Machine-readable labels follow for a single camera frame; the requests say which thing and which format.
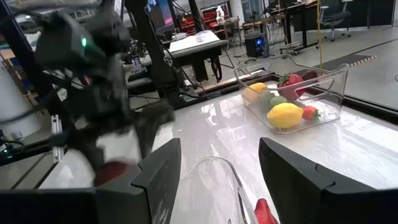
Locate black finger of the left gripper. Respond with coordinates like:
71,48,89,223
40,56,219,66
62,124,105,177
130,101,175,160

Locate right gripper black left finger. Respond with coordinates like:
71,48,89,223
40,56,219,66
95,138,182,224

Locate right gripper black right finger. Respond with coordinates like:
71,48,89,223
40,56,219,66
257,136,398,224

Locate red chili pepper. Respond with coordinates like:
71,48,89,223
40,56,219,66
254,198,280,224

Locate small red strawberry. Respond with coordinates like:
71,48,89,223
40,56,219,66
302,105,322,122

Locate yellow lemon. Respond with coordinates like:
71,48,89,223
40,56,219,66
266,102,305,129

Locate green lime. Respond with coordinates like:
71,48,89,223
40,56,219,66
269,95,289,108
262,91,276,110

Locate orange-yellow round fruit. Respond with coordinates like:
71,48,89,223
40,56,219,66
242,82,268,103

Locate red fruit with green top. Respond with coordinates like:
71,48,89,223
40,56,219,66
277,73,308,101

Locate clear plastic bin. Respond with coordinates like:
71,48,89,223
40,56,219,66
169,156,261,224
233,54,351,135

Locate grey desk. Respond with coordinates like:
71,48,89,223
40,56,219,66
141,30,231,82

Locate computer monitor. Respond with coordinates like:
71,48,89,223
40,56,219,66
146,0,177,35

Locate red storage crate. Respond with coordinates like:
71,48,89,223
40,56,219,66
178,7,233,35

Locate black computer tower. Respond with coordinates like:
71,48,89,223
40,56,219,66
244,32,268,58

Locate dark striped-edge floor mat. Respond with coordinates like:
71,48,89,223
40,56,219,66
313,54,379,74

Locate office chair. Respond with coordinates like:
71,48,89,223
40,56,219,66
320,0,354,43

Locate black office desk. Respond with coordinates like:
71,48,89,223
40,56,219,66
242,0,321,53

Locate yellow cable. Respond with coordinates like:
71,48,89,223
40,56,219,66
315,0,324,71

